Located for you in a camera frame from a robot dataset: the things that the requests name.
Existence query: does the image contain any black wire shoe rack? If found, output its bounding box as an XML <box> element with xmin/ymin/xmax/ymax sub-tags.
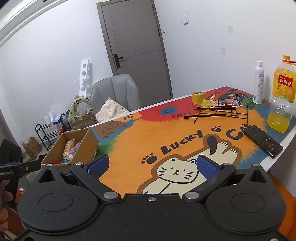
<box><xmin>35</xmin><ymin>122</ymin><xmax>68</xmax><ymax>151</ymax></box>

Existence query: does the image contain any yellow tape roll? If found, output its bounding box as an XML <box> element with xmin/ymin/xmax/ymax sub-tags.
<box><xmin>191</xmin><ymin>91</ymin><xmax>206</xmax><ymax>105</ymax></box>

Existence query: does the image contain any grey upholstered chair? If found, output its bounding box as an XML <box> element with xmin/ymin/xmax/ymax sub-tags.
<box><xmin>90</xmin><ymin>74</ymin><xmax>140</xmax><ymax>113</ymax></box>

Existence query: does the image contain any white spray bottle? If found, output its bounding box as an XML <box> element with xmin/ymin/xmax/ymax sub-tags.
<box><xmin>253</xmin><ymin>60</ymin><xmax>264</xmax><ymax>104</ymax></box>

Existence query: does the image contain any brown cardboard box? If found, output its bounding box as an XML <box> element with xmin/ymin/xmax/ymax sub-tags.
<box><xmin>41</xmin><ymin>128</ymin><xmax>98</xmax><ymax>169</ymax></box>

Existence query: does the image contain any left hand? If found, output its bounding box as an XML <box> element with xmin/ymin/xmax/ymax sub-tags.
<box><xmin>1</xmin><ymin>178</ymin><xmax>25</xmax><ymax>236</ymax></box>

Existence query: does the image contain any white light switch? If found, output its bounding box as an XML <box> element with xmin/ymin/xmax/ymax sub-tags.
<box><xmin>182</xmin><ymin>15</ymin><xmax>188</xmax><ymax>25</ymax></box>

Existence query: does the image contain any black wire stand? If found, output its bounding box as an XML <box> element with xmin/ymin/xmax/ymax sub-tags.
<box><xmin>184</xmin><ymin>105</ymin><xmax>249</xmax><ymax>125</ymax></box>

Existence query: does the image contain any white perforated board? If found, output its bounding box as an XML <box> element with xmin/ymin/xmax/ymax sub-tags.
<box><xmin>75</xmin><ymin>60</ymin><xmax>89</xmax><ymax>96</ymax></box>

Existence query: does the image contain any black clothes pile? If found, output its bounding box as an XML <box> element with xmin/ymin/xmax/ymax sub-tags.
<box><xmin>0</xmin><ymin>140</ymin><xmax>23</xmax><ymax>164</ymax></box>

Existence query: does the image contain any SF cardboard box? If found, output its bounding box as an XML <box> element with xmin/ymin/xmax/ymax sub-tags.
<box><xmin>70</xmin><ymin>113</ymin><xmax>98</xmax><ymax>130</ymax></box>

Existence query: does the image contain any small brown floor box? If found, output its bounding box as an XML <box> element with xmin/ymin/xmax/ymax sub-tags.
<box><xmin>22</xmin><ymin>137</ymin><xmax>42</xmax><ymax>158</ymax></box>

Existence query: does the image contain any colourful cat table mat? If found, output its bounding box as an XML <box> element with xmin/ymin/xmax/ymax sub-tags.
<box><xmin>92</xmin><ymin>86</ymin><xmax>295</xmax><ymax>195</ymax></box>

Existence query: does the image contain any grey door with handle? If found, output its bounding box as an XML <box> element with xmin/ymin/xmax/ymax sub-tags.
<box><xmin>98</xmin><ymin>1</ymin><xmax>172</xmax><ymax>107</ymax></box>

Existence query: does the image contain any dotted cream cushion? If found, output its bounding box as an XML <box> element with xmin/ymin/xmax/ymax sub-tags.
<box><xmin>95</xmin><ymin>97</ymin><xmax>129</xmax><ymax>123</ymax></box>

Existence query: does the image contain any yellow candy bag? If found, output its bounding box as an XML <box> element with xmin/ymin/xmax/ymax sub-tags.
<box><xmin>202</xmin><ymin>94</ymin><xmax>219</xmax><ymax>108</ymax></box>

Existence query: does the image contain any black smartphone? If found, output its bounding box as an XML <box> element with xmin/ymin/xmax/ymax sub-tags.
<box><xmin>243</xmin><ymin>125</ymin><xmax>283</xmax><ymax>158</ymax></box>

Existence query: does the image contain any purple bread packet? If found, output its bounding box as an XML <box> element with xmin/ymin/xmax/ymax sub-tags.
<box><xmin>66</xmin><ymin>142</ymin><xmax>81</xmax><ymax>161</ymax></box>

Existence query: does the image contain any brown pastry packet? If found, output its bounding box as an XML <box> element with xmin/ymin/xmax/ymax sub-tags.
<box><xmin>62</xmin><ymin>139</ymin><xmax>75</xmax><ymax>158</ymax></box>

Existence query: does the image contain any orange juice bottle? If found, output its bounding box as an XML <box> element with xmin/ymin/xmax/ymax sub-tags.
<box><xmin>267</xmin><ymin>55</ymin><xmax>295</xmax><ymax>133</ymax></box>

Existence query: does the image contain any red white snack packet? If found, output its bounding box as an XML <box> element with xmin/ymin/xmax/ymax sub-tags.
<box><xmin>49</xmin><ymin>159</ymin><xmax>63</xmax><ymax>164</ymax></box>

